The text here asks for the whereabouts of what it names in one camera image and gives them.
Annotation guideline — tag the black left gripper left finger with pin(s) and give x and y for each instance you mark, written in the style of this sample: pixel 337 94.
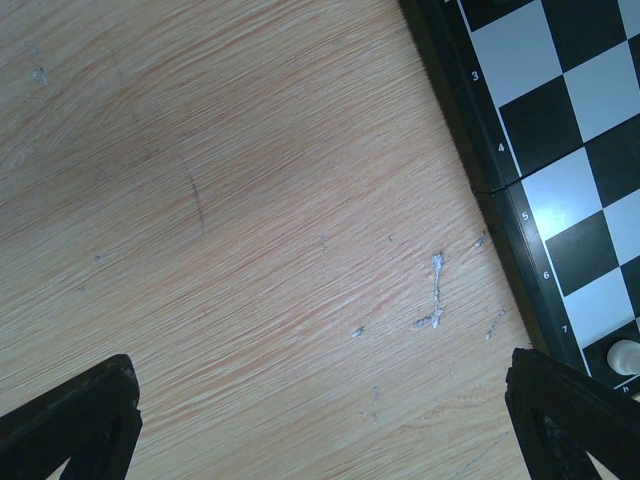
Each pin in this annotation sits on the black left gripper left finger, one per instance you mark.
pixel 89 425

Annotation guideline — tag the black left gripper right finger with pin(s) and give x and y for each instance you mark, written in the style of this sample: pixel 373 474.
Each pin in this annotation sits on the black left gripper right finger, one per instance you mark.
pixel 564 419

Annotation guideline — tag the black white chess board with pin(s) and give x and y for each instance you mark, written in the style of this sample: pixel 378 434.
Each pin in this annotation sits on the black white chess board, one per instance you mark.
pixel 542 101

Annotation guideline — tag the white chess piece on board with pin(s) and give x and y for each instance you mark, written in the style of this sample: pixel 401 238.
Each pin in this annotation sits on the white chess piece on board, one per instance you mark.
pixel 624 357

